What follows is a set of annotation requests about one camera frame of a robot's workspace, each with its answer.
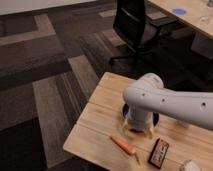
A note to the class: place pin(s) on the blue patterned bowl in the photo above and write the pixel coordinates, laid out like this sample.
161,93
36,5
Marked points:
125,110

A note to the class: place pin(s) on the orange pepper with green stem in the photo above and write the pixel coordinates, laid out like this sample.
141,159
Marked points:
128,148

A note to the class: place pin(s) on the wooden desk in background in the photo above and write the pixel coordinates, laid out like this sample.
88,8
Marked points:
194,9

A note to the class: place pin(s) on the black office chair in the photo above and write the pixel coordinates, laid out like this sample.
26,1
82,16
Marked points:
140,33

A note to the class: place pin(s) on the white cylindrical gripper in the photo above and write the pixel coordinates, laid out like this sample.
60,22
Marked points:
139,120

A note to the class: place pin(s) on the clear glass on desk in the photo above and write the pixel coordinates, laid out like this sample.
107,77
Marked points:
205,15

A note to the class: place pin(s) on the dark snack packet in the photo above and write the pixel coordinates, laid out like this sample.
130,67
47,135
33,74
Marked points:
158,153

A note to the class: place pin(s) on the blue round disc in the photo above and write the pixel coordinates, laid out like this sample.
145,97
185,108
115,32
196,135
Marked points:
179,11

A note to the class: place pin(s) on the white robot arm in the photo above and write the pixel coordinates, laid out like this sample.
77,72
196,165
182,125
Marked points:
148,95

